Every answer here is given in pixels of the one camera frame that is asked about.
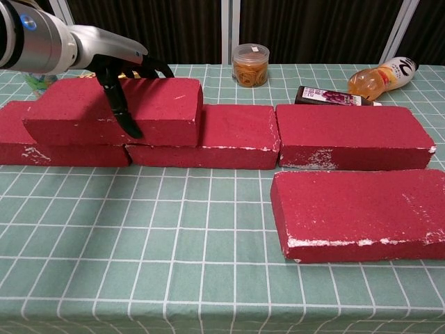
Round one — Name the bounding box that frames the blue RIO drink can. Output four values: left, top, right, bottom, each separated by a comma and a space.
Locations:
23, 71, 58, 99

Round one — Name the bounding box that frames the white partition post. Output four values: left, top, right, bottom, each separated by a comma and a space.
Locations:
220, 0, 241, 65
48, 0, 76, 29
380, 0, 420, 65

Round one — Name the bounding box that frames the orange juice bottle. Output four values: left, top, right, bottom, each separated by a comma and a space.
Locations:
348, 56, 419, 98

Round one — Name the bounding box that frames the dark grape juice bottle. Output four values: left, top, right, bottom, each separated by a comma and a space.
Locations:
294, 86, 382, 107

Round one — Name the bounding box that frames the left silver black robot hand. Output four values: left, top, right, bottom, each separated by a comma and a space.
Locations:
69, 24, 175, 140

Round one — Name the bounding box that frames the red foam brick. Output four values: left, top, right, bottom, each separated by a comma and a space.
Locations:
270, 169, 445, 264
275, 104, 437, 171
22, 78, 204, 147
124, 104, 281, 170
0, 100, 133, 167

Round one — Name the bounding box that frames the green checked tablecloth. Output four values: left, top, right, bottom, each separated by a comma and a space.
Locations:
0, 63, 445, 334

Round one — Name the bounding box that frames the dark ribbed partition panel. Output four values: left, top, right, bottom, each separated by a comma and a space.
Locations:
67, 0, 223, 65
239, 0, 404, 65
396, 0, 445, 66

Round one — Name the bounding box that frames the clear jar of rubber bands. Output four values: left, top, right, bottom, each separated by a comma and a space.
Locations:
232, 43, 270, 88

